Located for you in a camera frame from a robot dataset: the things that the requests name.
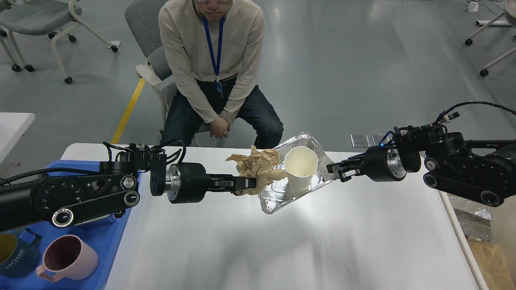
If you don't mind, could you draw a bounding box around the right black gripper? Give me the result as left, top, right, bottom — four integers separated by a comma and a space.
327, 145, 407, 183

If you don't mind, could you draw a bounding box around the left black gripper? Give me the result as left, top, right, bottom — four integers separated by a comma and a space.
167, 163, 257, 204

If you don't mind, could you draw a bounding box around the white paper cup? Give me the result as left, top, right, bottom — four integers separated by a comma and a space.
284, 146, 318, 193

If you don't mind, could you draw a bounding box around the brown paper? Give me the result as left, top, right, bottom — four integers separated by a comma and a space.
226, 145, 287, 196

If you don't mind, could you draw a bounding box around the aluminium foil tray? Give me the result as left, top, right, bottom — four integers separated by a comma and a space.
258, 132, 337, 215

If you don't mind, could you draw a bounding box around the pink mug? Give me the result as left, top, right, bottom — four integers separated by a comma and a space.
35, 234, 98, 283

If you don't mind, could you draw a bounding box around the dark blue home mug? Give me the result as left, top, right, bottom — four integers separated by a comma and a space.
0, 228, 42, 278

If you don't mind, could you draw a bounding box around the square metal tin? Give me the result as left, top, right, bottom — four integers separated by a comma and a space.
75, 213, 116, 230

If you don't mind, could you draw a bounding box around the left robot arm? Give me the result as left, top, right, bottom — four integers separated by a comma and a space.
0, 139, 257, 231

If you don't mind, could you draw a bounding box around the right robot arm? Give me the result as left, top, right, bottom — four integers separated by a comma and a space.
326, 102, 516, 207

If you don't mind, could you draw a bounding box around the left floor outlet plate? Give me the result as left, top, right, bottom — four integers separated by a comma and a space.
350, 134, 372, 147

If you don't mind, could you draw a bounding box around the floor outlet plate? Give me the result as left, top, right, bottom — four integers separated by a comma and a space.
371, 134, 392, 146
350, 134, 372, 147

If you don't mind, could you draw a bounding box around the right floor outlet plate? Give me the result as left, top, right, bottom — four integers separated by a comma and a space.
371, 134, 392, 146

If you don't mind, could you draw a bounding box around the seated person beige sweater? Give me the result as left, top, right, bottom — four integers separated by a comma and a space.
158, 0, 283, 149

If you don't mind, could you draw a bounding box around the beige plastic bin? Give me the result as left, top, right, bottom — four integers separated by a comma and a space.
437, 189, 516, 290

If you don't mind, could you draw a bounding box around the grey office chair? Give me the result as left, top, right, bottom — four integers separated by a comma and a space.
124, 0, 178, 123

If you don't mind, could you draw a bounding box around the white side table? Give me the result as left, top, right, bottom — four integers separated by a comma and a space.
0, 112, 35, 163

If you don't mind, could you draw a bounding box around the white rolling stand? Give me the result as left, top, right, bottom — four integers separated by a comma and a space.
464, 0, 516, 77

